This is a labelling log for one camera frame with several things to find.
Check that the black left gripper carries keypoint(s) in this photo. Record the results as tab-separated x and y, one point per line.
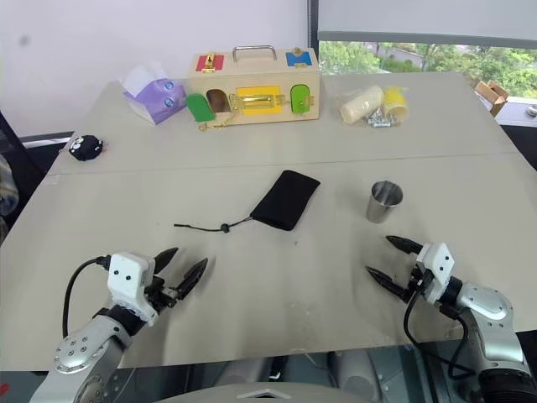
161	294

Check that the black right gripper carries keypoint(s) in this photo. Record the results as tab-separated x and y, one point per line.
419	283

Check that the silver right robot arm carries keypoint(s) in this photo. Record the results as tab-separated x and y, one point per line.
486	306

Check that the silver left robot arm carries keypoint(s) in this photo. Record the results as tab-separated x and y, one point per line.
79	348

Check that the clear plastic bag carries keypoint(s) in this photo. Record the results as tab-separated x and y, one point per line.
335	103

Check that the stainless steel cup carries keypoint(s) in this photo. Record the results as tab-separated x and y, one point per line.
379	210

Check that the dark rounded shape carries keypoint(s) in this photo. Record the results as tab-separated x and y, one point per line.
352	371

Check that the black plush toy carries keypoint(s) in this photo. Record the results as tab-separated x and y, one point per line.
86	148

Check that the yellow mesh roll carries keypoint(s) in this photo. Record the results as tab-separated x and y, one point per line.
396	103

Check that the cream foam roll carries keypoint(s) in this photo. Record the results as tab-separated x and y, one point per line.
361	105

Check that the purple tissue pack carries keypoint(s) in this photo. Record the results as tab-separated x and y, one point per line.
157	101

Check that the open cardboard box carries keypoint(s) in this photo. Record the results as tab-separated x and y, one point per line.
491	96

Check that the grey roller blind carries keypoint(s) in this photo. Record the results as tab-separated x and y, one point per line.
419	19

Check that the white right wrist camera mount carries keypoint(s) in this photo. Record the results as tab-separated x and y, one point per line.
438	260

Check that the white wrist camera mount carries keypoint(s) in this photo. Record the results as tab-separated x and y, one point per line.
438	260
126	277

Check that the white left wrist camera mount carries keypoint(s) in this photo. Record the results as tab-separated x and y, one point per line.
126	277

